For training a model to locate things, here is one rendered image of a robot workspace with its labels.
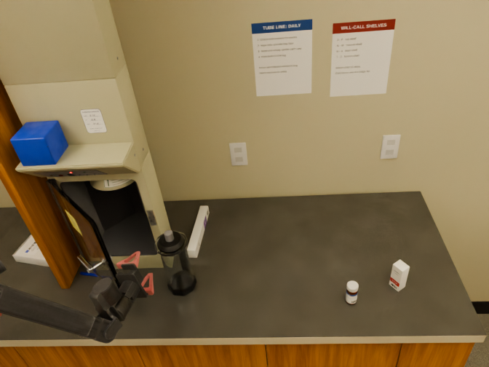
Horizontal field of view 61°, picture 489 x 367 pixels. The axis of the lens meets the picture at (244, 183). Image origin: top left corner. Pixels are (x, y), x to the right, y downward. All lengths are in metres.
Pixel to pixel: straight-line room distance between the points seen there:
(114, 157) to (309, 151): 0.86
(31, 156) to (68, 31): 0.36
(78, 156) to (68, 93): 0.18
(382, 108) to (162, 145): 0.91
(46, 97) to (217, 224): 0.85
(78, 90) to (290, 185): 1.02
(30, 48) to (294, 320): 1.12
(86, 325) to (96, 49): 0.71
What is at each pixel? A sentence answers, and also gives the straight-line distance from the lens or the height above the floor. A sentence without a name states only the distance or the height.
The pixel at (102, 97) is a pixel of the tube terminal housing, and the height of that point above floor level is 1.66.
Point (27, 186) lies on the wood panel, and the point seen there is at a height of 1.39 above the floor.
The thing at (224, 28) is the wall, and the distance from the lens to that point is 1.55.
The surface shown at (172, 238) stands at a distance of 1.40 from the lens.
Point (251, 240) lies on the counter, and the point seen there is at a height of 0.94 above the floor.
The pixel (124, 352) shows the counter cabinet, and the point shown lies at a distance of 1.65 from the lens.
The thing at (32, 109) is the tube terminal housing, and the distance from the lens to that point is 1.36.
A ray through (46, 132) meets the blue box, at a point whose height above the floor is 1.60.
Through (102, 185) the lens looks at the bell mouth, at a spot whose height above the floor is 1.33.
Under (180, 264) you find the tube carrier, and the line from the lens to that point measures 1.44.
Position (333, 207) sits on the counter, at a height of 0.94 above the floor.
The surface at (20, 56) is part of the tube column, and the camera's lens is 1.29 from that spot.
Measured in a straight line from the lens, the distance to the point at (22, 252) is 1.92.
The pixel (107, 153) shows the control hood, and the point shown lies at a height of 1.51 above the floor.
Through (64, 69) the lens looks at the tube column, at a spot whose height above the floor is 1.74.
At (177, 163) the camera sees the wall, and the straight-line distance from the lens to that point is 1.85.
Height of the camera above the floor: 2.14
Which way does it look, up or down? 38 degrees down
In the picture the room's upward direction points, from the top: 6 degrees counter-clockwise
